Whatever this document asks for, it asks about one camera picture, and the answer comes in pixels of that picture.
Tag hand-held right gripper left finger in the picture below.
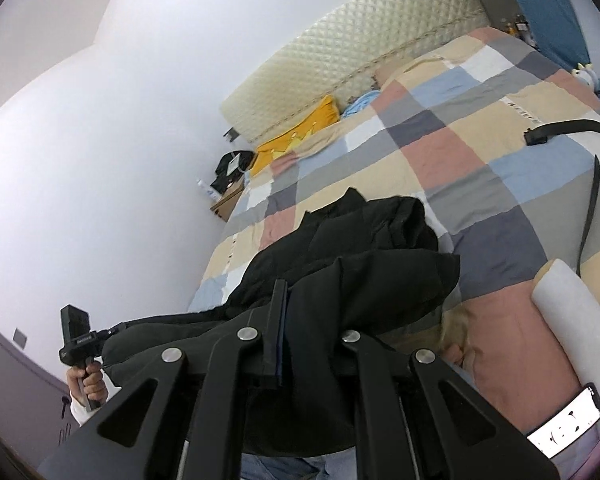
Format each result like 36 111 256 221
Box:
40 280 289 480

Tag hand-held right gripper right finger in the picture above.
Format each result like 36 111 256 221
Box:
340 329 562 480

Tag black puffer jacket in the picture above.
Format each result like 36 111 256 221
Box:
100 187 462 461

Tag person's left hand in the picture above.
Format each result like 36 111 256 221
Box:
66 363 107 411

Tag grey door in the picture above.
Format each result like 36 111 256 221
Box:
0 310 83 463

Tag person's blue jeans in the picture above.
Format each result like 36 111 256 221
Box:
240 454 332 480

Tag wooden nightstand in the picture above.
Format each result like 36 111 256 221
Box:
210 180 247 224

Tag black bag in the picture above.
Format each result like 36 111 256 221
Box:
211 151 256 194

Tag checkered blanket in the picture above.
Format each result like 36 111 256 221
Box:
186 25 600 463

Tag yellow pillow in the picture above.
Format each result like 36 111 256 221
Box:
254 94 342 175

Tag white rolled towel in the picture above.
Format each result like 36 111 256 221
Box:
530 258 600 397

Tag smartphone with white screen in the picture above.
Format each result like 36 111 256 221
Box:
526 382 600 460

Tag light blue pillow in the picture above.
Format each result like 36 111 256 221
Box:
341 91 382 120

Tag cream quilted headboard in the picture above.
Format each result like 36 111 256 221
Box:
220 0 492 147

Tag white plush toy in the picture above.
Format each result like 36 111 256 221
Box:
572 62 600 91

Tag bedside clutter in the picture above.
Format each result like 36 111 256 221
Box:
499 14 537 47

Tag blue hanging towel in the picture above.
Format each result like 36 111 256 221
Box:
506 0 592 69

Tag black flat cable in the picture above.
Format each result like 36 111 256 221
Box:
522 119 600 274

